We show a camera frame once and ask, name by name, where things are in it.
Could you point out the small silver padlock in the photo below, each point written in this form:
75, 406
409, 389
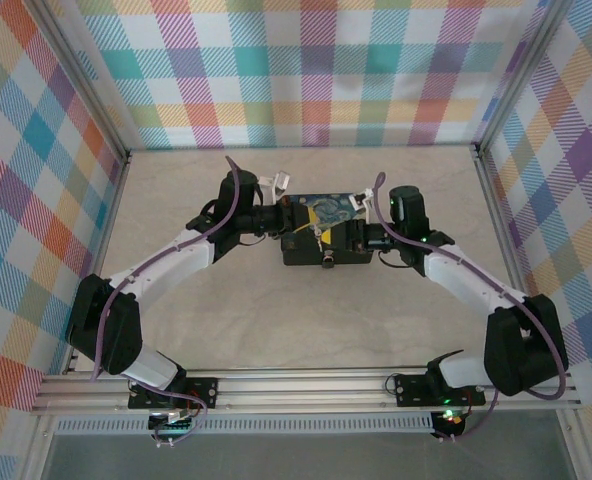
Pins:
328, 260

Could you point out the black box with painted lid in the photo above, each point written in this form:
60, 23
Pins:
301, 255

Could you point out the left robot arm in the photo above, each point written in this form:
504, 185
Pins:
166, 260

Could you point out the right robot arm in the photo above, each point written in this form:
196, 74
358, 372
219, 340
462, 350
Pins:
466, 280

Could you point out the electronics board with orange connector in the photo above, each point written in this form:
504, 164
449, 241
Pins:
451, 420

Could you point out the electronics board with white connector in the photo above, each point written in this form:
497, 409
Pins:
173, 427

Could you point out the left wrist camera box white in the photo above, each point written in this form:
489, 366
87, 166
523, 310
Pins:
278, 185

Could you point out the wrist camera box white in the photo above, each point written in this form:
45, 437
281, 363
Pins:
361, 200
278, 185

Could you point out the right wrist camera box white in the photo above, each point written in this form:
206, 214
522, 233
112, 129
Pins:
361, 200

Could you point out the aluminium table side rail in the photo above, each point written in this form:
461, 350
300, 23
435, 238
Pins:
110, 220
496, 210

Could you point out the long aluminium mounting rail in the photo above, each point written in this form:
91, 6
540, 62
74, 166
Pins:
301, 390

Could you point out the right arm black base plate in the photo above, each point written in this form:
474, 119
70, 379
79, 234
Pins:
408, 390

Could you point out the aluminium frame post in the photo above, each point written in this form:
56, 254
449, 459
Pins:
518, 75
83, 85

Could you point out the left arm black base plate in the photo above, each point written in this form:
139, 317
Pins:
203, 392

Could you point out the aluminium frame leg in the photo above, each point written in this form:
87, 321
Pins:
37, 450
573, 445

